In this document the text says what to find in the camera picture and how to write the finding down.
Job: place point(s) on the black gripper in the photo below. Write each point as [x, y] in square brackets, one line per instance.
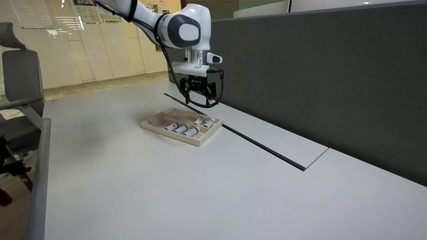
[200, 82]

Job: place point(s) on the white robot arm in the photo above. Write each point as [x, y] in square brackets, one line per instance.
[187, 30]

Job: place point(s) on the small white blue-label bottle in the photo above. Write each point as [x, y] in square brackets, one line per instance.
[181, 128]
[172, 126]
[192, 130]

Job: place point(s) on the light wooden segmented tray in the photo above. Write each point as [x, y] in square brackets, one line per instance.
[155, 121]

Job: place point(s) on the white panel behind divider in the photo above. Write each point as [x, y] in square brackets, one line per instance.
[262, 8]

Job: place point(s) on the dark grey fabric divider panel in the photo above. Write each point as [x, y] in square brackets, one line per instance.
[320, 80]

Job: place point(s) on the grey office chair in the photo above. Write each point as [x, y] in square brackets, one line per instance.
[21, 80]

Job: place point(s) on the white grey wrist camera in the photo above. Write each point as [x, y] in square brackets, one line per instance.
[214, 57]

